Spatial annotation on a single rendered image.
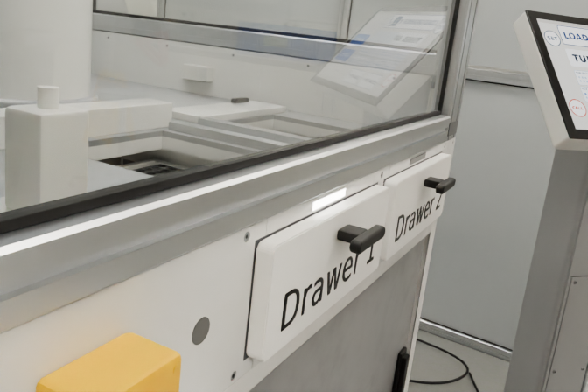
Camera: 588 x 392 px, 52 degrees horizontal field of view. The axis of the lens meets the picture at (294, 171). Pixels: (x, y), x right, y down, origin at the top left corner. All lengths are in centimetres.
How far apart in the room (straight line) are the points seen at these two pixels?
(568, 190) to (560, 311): 29
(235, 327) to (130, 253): 17
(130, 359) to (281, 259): 19
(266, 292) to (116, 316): 17
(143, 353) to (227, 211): 14
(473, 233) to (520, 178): 27
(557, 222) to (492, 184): 78
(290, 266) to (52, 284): 25
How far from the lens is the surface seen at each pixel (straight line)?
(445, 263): 241
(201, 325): 47
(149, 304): 41
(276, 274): 52
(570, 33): 144
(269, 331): 54
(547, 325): 159
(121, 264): 37
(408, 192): 84
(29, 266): 33
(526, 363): 167
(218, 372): 52
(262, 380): 62
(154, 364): 37
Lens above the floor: 111
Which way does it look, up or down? 13 degrees down
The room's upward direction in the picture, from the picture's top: 6 degrees clockwise
